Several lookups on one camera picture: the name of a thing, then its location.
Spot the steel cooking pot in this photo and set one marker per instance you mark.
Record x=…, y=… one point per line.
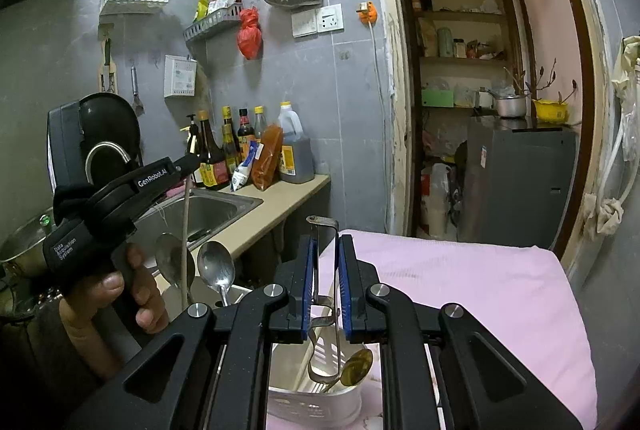
x=25, y=245

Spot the white plastic bag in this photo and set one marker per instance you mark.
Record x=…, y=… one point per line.
x=437, y=200

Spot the large dark sauce bottle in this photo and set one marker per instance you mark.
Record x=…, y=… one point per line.
x=214, y=160

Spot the beige kitchen counter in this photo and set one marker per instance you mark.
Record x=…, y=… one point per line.
x=295, y=192

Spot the aluminium pot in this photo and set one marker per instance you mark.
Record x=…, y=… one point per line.
x=510, y=106

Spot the person's left forearm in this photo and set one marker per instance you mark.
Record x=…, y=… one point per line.
x=55, y=360

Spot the orange wall plug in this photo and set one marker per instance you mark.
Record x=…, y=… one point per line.
x=366, y=11

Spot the white wall socket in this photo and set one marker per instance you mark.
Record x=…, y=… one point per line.
x=330, y=18

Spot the dark metal tongs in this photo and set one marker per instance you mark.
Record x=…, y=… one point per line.
x=322, y=222

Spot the white plastic utensil holder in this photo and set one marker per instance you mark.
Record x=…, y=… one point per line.
x=320, y=410

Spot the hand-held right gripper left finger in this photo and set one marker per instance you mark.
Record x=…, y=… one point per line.
x=310, y=270

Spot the green jar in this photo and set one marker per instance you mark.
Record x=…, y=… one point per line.
x=444, y=42

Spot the steel sink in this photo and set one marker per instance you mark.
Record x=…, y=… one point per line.
x=215, y=210

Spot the hanging metal peeler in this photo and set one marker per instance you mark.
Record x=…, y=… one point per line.
x=136, y=95

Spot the person's left hand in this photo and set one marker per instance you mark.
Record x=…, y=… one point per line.
x=147, y=295

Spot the brown wooden door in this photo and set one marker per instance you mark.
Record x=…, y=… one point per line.
x=404, y=110

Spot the oil jug with yellow cap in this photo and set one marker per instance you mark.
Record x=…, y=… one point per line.
x=297, y=150

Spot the red plastic bag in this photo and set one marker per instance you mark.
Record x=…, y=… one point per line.
x=249, y=35

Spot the small glass jar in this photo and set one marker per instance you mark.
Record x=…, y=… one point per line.
x=459, y=48

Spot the metal spoon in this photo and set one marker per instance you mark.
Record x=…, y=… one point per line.
x=170, y=255
x=215, y=265

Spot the white and blue packet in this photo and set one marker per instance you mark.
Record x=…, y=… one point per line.
x=245, y=170

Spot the yellow seasoning packet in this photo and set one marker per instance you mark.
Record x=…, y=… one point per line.
x=201, y=6

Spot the wooden shelf unit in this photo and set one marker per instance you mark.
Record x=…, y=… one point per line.
x=465, y=15

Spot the pink tablecloth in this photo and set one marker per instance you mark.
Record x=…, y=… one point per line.
x=500, y=290

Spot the white wall switch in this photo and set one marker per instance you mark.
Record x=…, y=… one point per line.
x=304, y=23

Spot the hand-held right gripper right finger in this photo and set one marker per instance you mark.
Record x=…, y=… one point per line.
x=347, y=280

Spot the red-capped dark sauce bottle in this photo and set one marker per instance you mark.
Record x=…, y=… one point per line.
x=245, y=130

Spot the worn cream door frame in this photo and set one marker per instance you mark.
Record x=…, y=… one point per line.
x=395, y=110

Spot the white wall box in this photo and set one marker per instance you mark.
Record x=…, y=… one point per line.
x=181, y=76

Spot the green box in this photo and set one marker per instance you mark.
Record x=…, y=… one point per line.
x=437, y=98

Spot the grey small fridge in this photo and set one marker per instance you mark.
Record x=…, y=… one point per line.
x=515, y=170

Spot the curved metal faucet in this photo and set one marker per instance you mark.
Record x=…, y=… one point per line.
x=107, y=145

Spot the orange seasoning packet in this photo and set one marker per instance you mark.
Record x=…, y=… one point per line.
x=267, y=160

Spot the grey wall shelf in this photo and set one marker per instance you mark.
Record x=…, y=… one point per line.
x=210, y=26

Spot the hanging wooden board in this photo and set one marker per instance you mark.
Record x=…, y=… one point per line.
x=107, y=60

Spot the beige knotted rag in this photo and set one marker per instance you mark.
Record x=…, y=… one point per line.
x=607, y=215

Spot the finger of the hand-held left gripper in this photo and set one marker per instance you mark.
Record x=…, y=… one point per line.
x=157, y=200
x=170, y=170

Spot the black wok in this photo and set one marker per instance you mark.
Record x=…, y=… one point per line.
x=112, y=115

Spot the yellowish cloth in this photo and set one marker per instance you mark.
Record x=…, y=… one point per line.
x=627, y=60

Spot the yellow-capped sauce bottle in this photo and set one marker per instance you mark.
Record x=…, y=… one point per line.
x=230, y=135

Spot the dry twigs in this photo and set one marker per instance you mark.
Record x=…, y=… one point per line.
x=542, y=80

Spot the small yellow-capped bottle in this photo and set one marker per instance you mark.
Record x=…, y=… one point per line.
x=259, y=122

